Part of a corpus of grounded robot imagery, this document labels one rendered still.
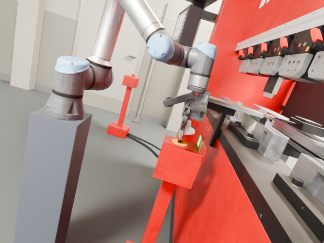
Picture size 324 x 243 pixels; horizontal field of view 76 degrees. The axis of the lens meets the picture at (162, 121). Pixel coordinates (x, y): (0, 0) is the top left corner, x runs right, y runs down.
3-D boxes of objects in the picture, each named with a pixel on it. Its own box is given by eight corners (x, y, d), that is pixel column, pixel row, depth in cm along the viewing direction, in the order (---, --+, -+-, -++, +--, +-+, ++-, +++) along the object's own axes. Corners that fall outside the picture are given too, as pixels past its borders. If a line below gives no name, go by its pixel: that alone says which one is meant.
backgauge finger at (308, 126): (258, 114, 105) (262, 105, 103) (307, 129, 104) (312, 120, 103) (267, 120, 93) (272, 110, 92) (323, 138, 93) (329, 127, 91)
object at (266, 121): (249, 114, 106) (251, 109, 105) (255, 116, 106) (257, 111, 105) (264, 125, 87) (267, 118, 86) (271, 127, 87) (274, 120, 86)
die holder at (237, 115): (216, 105, 178) (220, 95, 176) (223, 107, 178) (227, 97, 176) (229, 119, 130) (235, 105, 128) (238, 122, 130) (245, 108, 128)
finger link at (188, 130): (192, 145, 79) (198, 122, 77) (177, 141, 79) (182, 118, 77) (192, 142, 82) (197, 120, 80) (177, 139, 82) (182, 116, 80)
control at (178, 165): (158, 156, 102) (169, 122, 97) (189, 166, 101) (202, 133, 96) (152, 177, 82) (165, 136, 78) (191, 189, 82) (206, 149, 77)
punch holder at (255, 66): (246, 72, 122) (258, 43, 118) (260, 76, 122) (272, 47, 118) (255, 73, 108) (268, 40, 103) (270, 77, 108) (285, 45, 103)
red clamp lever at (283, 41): (281, 35, 81) (282, 49, 76) (290, 38, 81) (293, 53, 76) (278, 39, 83) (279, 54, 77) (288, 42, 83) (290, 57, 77)
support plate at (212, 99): (200, 94, 107) (201, 92, 107) (249, 110, 107) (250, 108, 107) (204, 100, 90) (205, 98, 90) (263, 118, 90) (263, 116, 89)
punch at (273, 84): (261, 95, 101) (269, 75, 98) (264, 96, 101) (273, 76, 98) (269, 98, 91) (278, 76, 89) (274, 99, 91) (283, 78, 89)
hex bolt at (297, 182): (287, 180, 53) (290, 175, 53) (298, 183, 53) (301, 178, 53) (293, 186, 51) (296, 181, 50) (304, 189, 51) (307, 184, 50)
